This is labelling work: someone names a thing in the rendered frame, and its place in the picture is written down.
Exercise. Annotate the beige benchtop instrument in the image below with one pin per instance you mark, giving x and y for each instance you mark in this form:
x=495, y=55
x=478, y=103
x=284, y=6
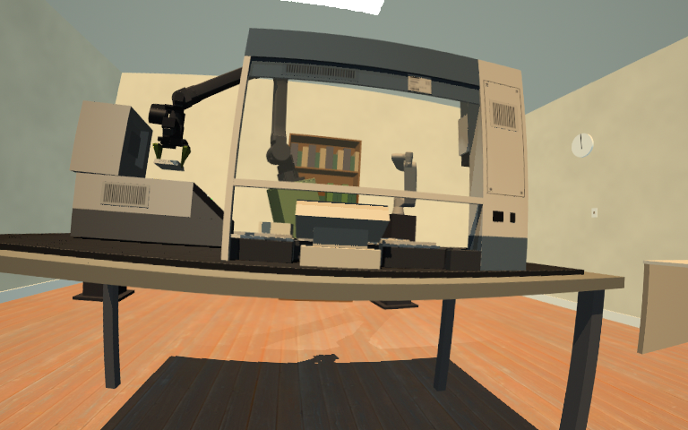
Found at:
x=132, y=208

